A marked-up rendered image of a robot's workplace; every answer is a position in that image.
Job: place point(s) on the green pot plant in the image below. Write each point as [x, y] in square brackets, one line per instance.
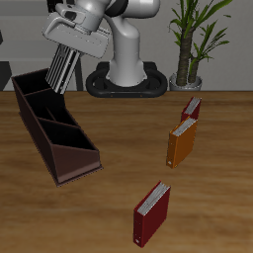
[184, 56]

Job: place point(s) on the dark brown desk caddy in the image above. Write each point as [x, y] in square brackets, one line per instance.
[70, 158]

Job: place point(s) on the black and white striped book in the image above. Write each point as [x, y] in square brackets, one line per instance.
[62, 70]

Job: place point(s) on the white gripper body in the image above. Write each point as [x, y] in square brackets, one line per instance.
[82, 41]

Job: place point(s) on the orange book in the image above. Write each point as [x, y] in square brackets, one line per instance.
[181, 145]

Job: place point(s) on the flat black base plate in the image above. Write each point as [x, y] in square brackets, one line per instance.
[99, 87]

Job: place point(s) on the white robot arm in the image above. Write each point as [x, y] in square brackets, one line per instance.
[126, 56]

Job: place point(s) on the small dark red book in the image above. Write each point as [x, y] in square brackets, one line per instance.
[194, 110]

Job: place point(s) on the large red book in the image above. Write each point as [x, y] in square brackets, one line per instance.
[153, 215]

